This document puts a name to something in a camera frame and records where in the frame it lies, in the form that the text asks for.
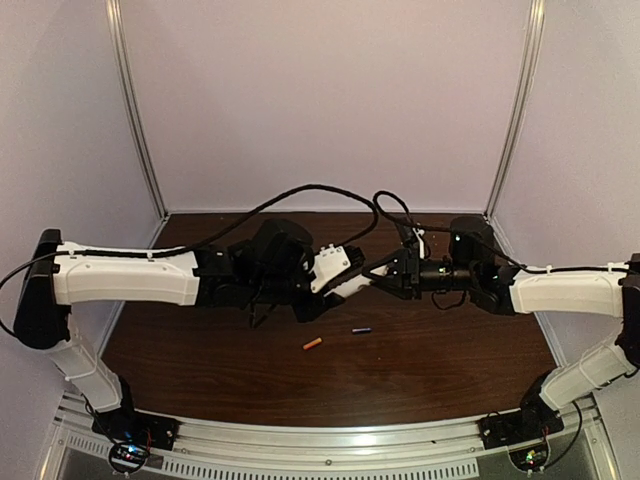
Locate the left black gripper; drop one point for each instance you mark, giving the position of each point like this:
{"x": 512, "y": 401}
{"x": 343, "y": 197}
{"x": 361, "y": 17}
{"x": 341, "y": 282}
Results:
{"x": 310, "y": 304}

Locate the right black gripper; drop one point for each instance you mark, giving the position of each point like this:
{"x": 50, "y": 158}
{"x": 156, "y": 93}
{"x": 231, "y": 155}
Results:
{"x": 405, "y": 273}

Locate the white remote control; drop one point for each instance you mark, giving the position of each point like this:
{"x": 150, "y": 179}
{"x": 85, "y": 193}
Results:
{"x": 356, "y": 282}

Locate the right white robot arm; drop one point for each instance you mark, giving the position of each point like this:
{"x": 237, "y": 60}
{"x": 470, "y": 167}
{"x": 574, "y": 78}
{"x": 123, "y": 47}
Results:
{"x": 500, "y": 286}

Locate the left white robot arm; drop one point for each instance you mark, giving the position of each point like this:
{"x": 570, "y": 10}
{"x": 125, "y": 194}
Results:
{"x": 277, "y": 266}

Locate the orange battery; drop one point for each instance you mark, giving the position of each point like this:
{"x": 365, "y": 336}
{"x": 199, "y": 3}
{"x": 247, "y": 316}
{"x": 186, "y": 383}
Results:
{"x": 312, "y": 344}

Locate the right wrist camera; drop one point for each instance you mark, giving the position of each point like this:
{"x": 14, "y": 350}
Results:
{"x": 413, "y": 239}

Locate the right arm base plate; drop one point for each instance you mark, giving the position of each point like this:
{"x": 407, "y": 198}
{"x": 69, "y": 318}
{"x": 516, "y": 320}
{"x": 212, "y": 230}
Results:
{"x": 519, "y": 426}

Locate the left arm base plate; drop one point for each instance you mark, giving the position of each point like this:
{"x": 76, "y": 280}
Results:
{"x": 143, "y": 429}

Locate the aluminium front rail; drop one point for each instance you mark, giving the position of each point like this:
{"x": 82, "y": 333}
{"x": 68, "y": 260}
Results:
{"x": 450, "y": 449}

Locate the right aluminium frame post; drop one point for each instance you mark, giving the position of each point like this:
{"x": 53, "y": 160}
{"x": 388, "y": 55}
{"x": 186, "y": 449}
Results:
{"x": 534, "y": 32}

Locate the aluminium frame post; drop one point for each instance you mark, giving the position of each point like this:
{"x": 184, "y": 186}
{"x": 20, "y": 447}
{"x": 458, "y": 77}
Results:
{"x": 131, "y": 105}
{"x": 534, "y": 32}

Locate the left aluminium frame post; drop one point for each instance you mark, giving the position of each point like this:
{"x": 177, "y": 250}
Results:
{"x": 131, "y": 105}

